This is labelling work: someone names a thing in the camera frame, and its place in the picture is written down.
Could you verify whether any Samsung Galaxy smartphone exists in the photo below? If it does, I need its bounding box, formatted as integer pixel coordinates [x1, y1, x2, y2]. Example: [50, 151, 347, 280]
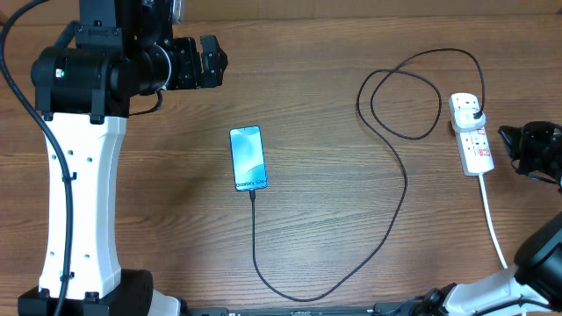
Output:
[229, 126, 268, 191]

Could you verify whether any black USB charging cable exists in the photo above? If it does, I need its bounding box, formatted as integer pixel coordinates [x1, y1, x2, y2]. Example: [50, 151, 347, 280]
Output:
[249, 47, 487, 303]

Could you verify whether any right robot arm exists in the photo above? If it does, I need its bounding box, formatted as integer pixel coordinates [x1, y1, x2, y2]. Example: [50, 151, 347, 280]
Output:
[410, 121, 561, 315]

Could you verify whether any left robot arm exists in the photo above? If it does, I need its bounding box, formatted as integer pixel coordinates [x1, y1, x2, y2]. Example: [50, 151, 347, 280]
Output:
[18, 0, 228, 315]

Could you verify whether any white charger plug adapter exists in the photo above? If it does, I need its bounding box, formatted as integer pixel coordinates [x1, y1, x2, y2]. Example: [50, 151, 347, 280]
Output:
[451, 109, 486, 133]

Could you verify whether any white power strip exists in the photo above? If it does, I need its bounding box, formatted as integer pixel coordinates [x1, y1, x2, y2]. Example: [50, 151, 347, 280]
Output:
[449, 92, 494, 176]

